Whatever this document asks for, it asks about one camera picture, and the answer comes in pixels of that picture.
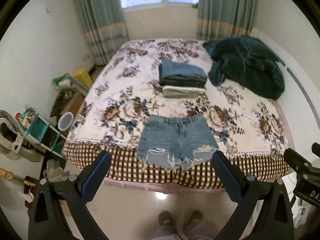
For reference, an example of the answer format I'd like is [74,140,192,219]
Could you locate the light blue denim shorts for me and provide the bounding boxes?
[136,114,219,170]

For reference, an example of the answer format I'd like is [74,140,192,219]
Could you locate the white bed headboard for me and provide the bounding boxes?
[249,27,320,151]

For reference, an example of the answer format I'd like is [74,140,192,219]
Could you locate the right brown slipper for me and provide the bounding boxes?
[183,210,203,231]

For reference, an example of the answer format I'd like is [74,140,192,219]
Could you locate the brown slipper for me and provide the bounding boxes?
[183,210,203,231]
[158,211,176,231]

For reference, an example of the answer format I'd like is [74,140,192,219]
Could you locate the electric standing fan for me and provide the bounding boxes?
[0,110,24,154]

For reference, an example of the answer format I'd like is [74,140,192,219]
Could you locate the teal shelf rack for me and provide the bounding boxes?
[15,108,66,159]

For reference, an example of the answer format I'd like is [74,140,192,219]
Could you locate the white mesh waste bin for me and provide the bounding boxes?
[57,112,74,132]

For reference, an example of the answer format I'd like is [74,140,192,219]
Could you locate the left brown slipper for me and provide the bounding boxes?
[158,211,176,231]

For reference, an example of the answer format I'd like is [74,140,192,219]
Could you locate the dark green plush blanket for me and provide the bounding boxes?
[202,35,286,100]

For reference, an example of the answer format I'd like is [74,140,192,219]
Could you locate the brown cardboard box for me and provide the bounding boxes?
[60,92,84,116]

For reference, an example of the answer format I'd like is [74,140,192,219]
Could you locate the green white bag pile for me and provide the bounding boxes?
[52,73,89,97]

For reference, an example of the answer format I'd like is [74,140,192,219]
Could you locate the yellow box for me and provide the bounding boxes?
[71,68,93,89]

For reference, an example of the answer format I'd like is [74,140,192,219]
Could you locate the folded white grey pants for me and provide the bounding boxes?
[162,85,206,99]

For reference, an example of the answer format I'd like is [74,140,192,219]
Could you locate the folded dark blue jeans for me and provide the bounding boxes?
[158,59,208,88]

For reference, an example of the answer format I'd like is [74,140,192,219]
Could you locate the right green curtain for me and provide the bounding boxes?
[196,0,256,41]

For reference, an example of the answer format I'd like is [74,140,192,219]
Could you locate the green curtain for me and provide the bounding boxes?
[196,0,256,41]
[75,0,129,66]

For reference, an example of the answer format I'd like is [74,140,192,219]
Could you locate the left green curtain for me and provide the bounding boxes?
[75,0,129,66]

